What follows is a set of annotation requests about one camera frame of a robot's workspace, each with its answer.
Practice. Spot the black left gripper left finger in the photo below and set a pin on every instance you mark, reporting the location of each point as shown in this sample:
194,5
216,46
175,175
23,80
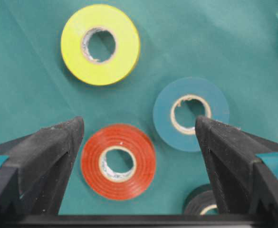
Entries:
35,169

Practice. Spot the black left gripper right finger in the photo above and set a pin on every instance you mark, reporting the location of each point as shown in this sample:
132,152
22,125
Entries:
243,172

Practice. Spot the black tape roll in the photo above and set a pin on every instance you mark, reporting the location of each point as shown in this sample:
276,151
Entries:
201,201

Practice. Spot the teal green tape roll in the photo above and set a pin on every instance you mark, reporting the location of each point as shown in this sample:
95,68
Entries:
186,89

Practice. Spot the red tape roll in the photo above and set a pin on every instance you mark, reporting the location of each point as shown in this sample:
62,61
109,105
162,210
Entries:
114,185

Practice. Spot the yellow tape roll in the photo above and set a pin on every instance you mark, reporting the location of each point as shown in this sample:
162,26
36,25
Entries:
100,45

